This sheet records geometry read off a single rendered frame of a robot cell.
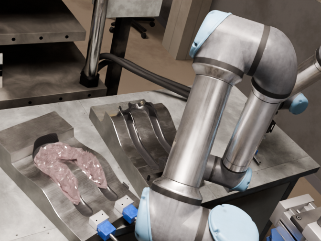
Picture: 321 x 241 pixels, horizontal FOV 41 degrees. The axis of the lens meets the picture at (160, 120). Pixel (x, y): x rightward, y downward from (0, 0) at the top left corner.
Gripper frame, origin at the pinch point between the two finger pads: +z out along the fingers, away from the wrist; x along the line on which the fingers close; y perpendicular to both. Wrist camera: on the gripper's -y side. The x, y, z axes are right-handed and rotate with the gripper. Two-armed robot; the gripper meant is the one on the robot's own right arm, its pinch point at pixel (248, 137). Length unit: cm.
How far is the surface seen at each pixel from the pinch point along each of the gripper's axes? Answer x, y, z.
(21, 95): -88, -47, 8
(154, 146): -46.0, 2.1, -2.0
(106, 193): -70, 20, 1
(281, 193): 22.4, 12.3, 26.5
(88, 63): -58, -54, -4
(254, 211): 8.6, 14.3, 33.5
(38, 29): -80, -59, -18
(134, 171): -57, 13, -1
